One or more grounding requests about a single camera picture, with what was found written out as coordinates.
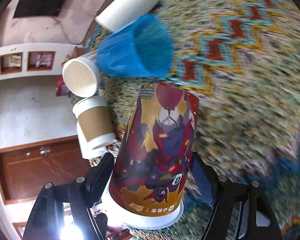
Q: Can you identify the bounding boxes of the brown sleeve coffee cup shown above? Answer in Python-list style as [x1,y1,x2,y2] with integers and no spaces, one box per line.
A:
[72,96,115,150]

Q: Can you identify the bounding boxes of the blue plastic cup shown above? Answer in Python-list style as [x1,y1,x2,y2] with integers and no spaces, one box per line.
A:
[96,14,174,77]

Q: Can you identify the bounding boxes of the colourful zigzag woven rug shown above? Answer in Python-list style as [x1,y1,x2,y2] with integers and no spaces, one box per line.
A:
[154,0,300,239]

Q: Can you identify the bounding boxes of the red gift box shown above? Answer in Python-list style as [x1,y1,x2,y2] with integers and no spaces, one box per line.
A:
[56,76,70,97]

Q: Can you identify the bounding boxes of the white paper cup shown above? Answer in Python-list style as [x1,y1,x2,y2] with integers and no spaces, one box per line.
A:
[95,0,159,33]

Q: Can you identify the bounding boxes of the pink dumbbells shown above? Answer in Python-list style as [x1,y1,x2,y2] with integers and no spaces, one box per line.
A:
[35,53,53,68]

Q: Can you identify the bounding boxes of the white wall shelf unit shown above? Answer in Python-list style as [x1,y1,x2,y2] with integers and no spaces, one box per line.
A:
[0,43,84,81]

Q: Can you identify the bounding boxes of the printed red yellow cup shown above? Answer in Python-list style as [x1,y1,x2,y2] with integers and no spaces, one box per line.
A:
[108,84,199,230]

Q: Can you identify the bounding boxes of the cream interior paper cup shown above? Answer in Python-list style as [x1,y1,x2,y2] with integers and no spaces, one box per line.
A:
[62,51,101,98]

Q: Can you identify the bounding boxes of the brown wooden door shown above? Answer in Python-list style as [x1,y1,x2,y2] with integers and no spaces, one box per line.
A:
[0,135,90,205]

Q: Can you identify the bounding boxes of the white cup beside coffee cup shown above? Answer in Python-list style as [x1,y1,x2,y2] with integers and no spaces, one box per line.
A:
[76,122,107,160]

